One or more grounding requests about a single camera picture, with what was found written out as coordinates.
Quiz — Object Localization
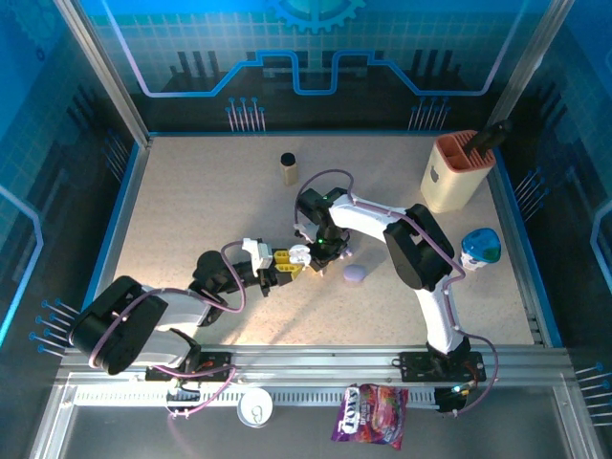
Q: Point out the purple earbud charging case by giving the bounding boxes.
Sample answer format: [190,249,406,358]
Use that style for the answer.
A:
[342,264,368,287]

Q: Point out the tan bottle with black cap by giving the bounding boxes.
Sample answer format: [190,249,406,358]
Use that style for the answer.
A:
[279,151,300,186]

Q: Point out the cream knife block holder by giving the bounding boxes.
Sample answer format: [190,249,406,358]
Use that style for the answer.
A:
[420,129,497,215]

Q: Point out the white round can lid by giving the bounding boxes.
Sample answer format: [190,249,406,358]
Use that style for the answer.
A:
[237,387,274,429]

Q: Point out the blueberry yogurt cup blue lid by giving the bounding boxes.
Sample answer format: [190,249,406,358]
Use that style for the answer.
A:
[460,228,503,273]

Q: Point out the purple candy bag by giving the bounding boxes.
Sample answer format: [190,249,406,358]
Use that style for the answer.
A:
[331,383,410,450]

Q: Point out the black controller box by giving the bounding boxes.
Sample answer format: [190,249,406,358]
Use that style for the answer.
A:
[434,384,474,415]

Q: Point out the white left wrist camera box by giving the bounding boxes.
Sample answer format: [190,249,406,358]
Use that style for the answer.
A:
[242,237,274,272]

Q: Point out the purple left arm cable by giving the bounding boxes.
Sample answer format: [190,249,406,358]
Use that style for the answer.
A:
[88,240,248,420]

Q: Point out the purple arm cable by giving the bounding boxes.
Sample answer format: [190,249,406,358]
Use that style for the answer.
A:
[293,168,501,417]
[88,240,248,420]

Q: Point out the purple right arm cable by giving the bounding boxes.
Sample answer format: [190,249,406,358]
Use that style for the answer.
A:
[293,168,501,417]

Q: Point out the aluminium frame rail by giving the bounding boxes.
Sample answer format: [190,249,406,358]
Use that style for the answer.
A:
[56,344,573,383]

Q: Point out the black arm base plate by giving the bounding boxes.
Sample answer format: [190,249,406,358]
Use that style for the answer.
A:
[144,352,234,383]
[399,351,488,383]

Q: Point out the white slotted cable duct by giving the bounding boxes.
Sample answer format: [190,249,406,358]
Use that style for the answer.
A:
[74,387,441,408]

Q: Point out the black knife handle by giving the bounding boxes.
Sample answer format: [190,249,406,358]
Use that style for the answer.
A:
[466,119,513,157]

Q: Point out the aluminium frame post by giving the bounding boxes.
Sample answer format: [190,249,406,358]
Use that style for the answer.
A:
[487,0,575,125]
[53,0,152,147]

